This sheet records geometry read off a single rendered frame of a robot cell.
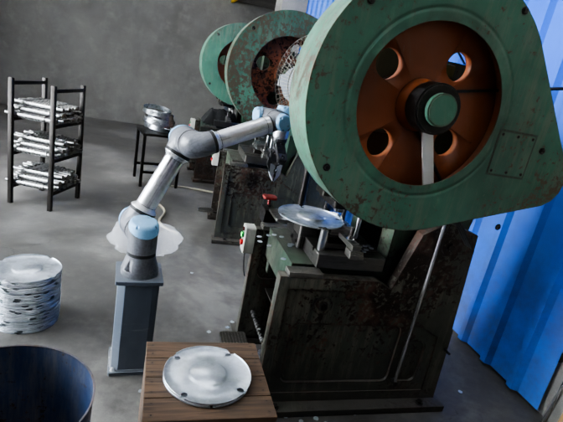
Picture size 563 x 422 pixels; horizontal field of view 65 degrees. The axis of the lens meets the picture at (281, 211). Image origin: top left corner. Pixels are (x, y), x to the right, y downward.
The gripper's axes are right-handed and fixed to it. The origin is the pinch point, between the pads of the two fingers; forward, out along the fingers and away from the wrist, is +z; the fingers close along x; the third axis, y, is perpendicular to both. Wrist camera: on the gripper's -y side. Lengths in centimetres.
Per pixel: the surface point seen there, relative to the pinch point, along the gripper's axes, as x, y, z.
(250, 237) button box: 9.8, -12.9, 26.4
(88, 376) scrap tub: 69, -96, 38
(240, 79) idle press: 6, 99, -40
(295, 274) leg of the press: 2, -60, 21
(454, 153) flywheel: -42, -73, -35
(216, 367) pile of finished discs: 31, -80, 48
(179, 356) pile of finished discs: 42, -73, 48
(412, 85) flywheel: -17, -75, -54
